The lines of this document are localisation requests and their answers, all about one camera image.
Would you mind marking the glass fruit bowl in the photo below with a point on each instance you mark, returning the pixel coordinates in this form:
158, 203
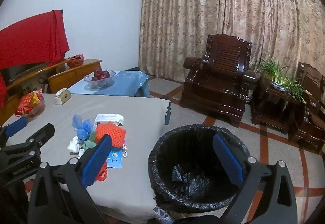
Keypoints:
100, 84

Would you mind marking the pile of red apples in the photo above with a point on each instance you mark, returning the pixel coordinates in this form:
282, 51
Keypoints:
100, 74

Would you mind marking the bin with black liner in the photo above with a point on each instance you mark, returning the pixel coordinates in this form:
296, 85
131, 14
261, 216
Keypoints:
193, 153

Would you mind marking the plate of red snack packets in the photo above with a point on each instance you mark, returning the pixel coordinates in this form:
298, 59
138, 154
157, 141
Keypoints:
29, 104

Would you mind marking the blue printed packet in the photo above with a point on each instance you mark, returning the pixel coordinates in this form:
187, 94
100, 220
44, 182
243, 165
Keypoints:
114, 159

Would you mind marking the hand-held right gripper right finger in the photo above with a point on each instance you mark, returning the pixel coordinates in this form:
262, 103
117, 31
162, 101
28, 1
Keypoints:
228, 160

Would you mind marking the white tissue box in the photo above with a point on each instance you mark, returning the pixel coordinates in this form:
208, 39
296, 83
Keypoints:
62, 97

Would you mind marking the white tissue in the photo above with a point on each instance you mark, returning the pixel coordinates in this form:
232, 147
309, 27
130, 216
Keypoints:
75, 145

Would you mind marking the green potted plant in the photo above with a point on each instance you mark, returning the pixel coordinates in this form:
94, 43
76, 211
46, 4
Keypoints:
279, 79

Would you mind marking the dark wooden armchair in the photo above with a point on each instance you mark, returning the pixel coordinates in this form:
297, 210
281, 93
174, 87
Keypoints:
309, 117
215, 82

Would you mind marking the red mesh bag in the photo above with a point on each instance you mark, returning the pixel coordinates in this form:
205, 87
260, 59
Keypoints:
102, 175

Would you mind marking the blue plastic bag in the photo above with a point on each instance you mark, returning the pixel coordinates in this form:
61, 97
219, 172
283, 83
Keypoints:
83, 129

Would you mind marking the wooden cabinet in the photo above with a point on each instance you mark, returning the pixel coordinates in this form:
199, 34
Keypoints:
66, 77

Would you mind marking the television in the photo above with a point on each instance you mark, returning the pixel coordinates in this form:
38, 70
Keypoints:
20, 70

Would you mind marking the dark wooden side table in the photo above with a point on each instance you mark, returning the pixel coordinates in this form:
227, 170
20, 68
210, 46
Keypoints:
271, 107

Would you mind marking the red cloth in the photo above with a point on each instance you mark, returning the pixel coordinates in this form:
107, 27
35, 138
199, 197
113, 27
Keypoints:
33, 38

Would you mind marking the white flat carton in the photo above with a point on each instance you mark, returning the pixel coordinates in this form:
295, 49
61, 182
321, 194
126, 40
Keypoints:
109, 118

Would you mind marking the beige patterned curtain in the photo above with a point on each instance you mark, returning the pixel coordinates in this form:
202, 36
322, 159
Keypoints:
215, 3

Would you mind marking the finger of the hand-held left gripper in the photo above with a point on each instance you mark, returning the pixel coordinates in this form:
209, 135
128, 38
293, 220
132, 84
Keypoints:
15, 125
42, 134

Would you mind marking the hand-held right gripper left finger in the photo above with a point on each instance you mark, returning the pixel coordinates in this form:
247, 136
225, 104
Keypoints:
96, 160

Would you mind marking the blue tablecloth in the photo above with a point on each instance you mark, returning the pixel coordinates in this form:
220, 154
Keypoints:
129, 82

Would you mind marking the green paper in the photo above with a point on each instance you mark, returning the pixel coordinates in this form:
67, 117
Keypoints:
90, 142

